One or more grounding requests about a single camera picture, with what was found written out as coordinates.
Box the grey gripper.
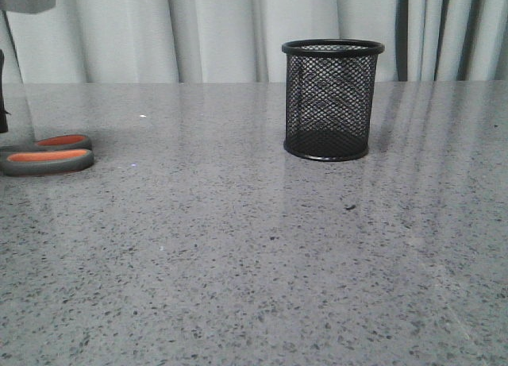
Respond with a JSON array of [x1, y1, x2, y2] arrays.
[[0, 0, 56, 133]]

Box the grey orange handled scissors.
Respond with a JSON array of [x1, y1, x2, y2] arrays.
[[1, 134, 94, 176]]

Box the light grey curtain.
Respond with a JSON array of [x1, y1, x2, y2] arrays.
[[1, 0, 507, 83]]

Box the black mesh pen cup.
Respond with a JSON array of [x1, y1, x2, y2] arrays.
[[282, 39, 385, 162]]

